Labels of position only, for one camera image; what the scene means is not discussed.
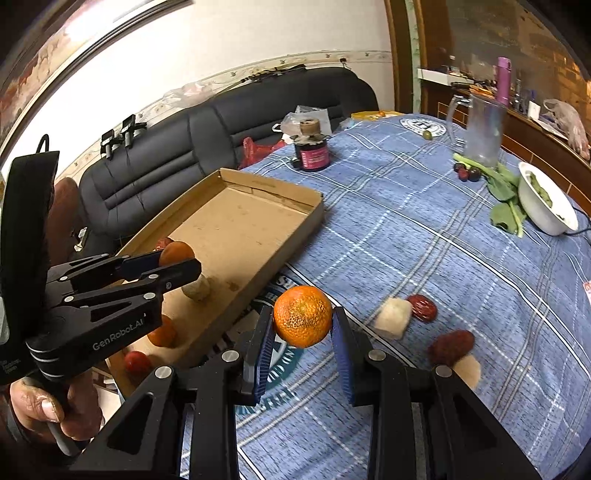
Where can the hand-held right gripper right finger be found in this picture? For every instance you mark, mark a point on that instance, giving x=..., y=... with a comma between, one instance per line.
x=344, y=355

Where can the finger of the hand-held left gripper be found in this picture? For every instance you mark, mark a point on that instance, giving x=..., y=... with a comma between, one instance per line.
x=143, y=263
x=180, y=272

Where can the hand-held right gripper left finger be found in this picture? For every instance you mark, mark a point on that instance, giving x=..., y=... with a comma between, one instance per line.
x=264, y=350

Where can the small orange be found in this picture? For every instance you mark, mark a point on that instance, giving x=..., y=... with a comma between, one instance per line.
x=180, y=251

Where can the pale beige chunk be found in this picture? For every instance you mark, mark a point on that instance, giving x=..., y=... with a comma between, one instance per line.
x=468, y=370
x=392, y=318
x=198, y=290

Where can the large orange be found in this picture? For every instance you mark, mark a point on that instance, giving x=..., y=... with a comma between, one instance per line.
x=302, y=322

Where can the cardboard box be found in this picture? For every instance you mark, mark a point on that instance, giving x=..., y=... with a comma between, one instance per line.
x=240, y=217

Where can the red tomato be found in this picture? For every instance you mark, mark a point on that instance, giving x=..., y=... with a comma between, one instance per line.
x=137, y=363

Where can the person's left hand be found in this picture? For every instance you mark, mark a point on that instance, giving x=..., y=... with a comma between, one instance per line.
x=85, y=410

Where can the black leather sofa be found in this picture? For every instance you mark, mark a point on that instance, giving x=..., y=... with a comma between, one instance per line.
x=161, y=166

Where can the black clip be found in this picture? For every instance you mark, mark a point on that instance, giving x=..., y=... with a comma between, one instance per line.
x=129, y=131
x=107, y=143

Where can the red plastic bag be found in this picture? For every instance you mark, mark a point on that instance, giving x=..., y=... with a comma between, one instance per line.
x=256, y=151

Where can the dark jar pink label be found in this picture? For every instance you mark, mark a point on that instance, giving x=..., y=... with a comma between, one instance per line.
x=313, y=157

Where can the small brown-capped container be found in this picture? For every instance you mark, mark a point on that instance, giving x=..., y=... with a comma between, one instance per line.
x=309, y=129

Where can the clear plastic bag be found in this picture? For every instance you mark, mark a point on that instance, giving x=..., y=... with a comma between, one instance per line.
x=295, y=117

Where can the dark red date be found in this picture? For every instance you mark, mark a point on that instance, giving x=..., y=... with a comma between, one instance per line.
x=474, y=174
x=461, y=171

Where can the green leafy vegetable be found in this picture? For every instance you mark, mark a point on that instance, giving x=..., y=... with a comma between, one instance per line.
x=505, y=189

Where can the yellow plastic bag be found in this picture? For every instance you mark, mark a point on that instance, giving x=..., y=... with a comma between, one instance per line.
x=369, y=114

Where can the white bowl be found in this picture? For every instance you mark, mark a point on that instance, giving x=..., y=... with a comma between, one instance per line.
x=551, y=217

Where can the chopped green vegetables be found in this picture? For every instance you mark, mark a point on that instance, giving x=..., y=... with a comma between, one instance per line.
x=540, y=190

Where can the clear glass mug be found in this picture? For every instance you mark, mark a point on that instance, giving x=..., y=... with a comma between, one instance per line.
x=482, y=134

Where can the white flat box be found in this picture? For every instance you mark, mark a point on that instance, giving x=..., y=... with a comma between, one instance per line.
x=438, y=76

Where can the wooden cabinet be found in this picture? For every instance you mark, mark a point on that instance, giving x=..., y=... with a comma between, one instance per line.
x=401, y=55

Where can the purple bottle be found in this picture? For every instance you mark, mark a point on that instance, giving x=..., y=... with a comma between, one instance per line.
x=503, y=83

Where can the pink plastic bag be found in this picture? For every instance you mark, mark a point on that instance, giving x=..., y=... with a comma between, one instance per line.
x=572, y=127

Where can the framed wall painting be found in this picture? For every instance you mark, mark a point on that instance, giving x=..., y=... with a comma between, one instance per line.
x=46, y=50

